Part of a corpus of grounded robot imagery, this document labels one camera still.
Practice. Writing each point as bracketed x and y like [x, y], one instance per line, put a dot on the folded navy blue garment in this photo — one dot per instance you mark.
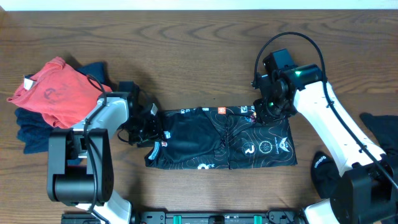
[34, 131]

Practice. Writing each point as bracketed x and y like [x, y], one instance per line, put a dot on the black jersey with orange lines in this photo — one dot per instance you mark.
[220, 138]

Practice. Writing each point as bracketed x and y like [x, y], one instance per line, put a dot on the folded orange t-shirt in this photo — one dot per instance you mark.
[62, 95]

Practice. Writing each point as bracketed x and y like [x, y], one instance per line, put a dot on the plain black garment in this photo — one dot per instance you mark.
[382, 149]

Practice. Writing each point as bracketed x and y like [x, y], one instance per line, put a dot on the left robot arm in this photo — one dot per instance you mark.
[80, 168]

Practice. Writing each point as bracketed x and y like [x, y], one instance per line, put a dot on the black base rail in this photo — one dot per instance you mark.
[270, 217]

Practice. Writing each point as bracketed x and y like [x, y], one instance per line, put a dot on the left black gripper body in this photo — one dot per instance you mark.
[143, 132]

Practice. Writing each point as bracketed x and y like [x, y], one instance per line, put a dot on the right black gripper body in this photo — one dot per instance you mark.
[272, 109]

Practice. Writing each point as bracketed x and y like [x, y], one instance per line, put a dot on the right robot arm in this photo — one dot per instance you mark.
[313, 97]

